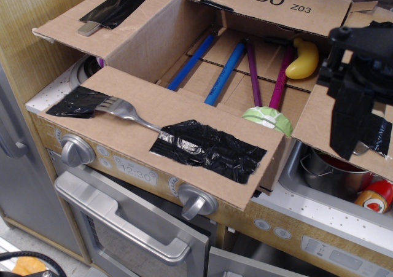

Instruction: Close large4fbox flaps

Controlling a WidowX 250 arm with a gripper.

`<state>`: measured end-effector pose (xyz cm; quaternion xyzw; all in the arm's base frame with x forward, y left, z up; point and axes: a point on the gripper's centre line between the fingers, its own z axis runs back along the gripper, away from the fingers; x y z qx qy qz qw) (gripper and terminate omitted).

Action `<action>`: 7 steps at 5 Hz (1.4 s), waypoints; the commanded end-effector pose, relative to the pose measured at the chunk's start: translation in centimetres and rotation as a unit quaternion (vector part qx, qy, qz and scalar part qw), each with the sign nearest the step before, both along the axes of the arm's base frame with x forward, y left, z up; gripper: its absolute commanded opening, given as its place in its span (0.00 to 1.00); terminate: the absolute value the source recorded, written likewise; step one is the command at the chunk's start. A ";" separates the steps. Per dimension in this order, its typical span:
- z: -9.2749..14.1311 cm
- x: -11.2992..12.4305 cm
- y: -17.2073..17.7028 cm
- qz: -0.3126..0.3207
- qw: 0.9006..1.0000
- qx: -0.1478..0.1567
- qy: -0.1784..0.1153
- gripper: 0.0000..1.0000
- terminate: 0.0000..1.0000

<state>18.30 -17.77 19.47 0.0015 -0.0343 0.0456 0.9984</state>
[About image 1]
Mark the grey toy fridge door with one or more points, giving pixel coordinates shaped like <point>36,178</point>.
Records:
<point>28,198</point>

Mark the black tape on flap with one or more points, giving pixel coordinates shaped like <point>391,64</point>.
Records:
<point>375,135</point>
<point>217,5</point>
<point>111,13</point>

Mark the black tape on left flap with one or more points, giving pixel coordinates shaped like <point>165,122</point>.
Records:
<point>111,13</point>

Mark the orange object bottom left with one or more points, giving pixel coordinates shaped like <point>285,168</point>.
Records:
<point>28,265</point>

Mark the yellow toy banana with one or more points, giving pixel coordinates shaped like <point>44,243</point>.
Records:
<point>306,62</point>

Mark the silver metal fork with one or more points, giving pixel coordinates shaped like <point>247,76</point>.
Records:
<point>124,110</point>

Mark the silver dishwasher door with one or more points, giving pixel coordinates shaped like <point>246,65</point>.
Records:
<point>249,257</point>

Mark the black tape on fork handle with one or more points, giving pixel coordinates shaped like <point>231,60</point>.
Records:
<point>195,144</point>

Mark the toy ketchup bottle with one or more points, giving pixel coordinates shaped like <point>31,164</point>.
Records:
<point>376,197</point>

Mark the left silver oven knob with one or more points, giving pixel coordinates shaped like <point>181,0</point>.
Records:
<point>75,151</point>

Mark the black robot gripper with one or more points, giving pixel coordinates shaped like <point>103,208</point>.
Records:
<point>363,58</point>

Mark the black tape on fork tines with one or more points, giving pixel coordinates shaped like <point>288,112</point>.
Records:
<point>80,103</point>

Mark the right silver oven knob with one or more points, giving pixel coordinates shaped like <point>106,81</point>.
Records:
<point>196,202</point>

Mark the blue marker right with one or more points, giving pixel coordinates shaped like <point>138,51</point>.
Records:
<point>225,73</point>

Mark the silver oven knob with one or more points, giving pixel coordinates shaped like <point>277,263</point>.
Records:
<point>75,151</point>
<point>196,202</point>

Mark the pink marker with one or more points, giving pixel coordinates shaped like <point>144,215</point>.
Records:
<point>281,79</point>

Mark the silver metal pot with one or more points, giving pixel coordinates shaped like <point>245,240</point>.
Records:
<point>335,177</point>

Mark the black tape on back flap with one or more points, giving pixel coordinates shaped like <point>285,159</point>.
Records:
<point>217,5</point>

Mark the large cardboard box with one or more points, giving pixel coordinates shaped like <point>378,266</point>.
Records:
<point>151,46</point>

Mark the black tape on right flap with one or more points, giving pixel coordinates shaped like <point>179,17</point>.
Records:
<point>375,135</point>

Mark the wooden toy kitchen unit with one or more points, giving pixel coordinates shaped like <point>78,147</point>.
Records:
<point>284,220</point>

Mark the green toy cabbage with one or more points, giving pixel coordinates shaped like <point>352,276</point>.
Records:
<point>270,118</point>

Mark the blue marker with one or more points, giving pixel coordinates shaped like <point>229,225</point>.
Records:
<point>181,75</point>
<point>225,73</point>

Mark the silver toy oven door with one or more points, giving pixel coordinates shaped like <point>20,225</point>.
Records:
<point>126,235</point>

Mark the blue marker left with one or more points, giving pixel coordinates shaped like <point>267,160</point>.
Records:
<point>181,75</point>

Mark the purple marker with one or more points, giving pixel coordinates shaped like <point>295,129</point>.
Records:
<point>253,74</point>

